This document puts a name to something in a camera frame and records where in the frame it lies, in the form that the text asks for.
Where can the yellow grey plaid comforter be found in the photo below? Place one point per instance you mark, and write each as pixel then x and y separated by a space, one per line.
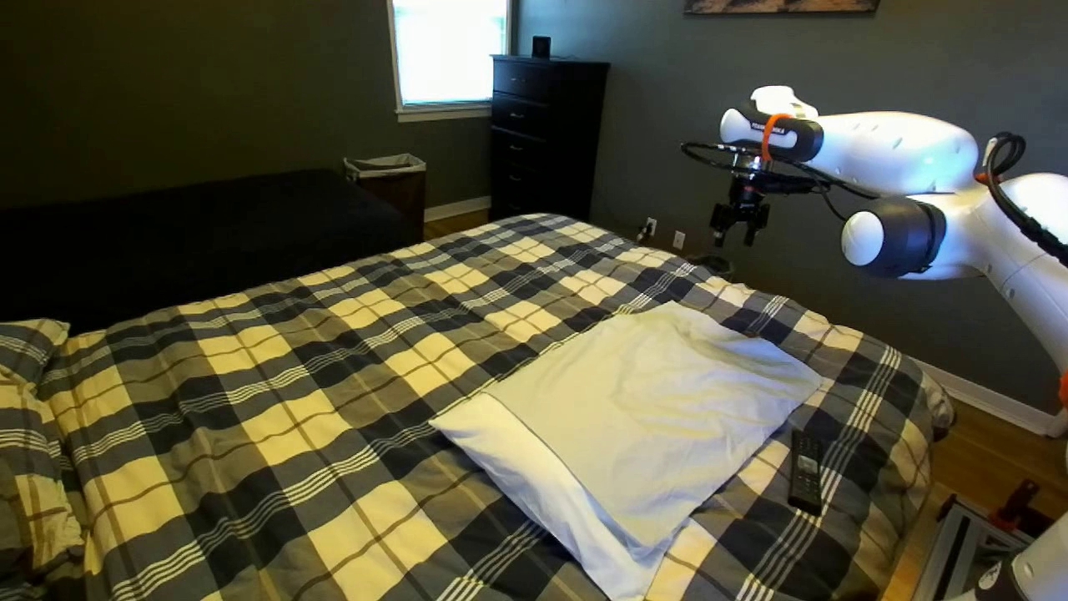
pixel 313 389

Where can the bright window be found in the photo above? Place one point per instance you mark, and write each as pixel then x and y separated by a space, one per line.
pixel 451 51

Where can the white sheet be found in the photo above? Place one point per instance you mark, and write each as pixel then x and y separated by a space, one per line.
pixel 646 412

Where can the black tall dresser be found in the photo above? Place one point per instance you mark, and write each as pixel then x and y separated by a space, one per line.
pixel 547 134

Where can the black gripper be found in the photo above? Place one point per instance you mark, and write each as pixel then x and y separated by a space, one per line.
pixel 745 205

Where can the plaid pillow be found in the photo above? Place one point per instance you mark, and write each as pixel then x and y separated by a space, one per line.
pixel 22 444

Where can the white wall outlet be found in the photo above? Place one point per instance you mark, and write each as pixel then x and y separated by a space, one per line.
pixel 679 241
pixel 650 227

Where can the framed wall picture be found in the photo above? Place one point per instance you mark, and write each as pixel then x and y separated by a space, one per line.
pixel 778 4

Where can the small dark box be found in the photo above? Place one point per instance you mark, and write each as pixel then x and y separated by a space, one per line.
pixel 541 46

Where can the dark red clamp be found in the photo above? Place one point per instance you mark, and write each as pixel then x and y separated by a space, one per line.
pixel 1018 504

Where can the dark nightstand with tray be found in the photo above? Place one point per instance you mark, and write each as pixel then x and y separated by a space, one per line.
pixel 389 183

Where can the black couch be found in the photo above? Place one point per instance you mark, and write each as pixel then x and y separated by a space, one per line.
pixel 200 237

